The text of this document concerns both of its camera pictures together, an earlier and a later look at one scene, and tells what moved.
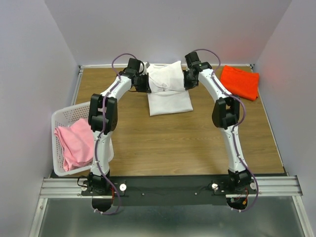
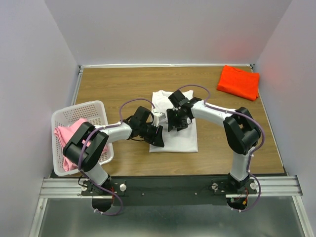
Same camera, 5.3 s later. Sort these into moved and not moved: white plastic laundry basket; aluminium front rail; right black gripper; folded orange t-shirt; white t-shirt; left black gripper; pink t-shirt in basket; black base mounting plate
Moved: white t-shirt; left black gripper; right black gripper
Not moved: black base mounting plate; white plastic laundry basket; pink t-shirt in basket; aluminium front rail; folded orange t-shirt
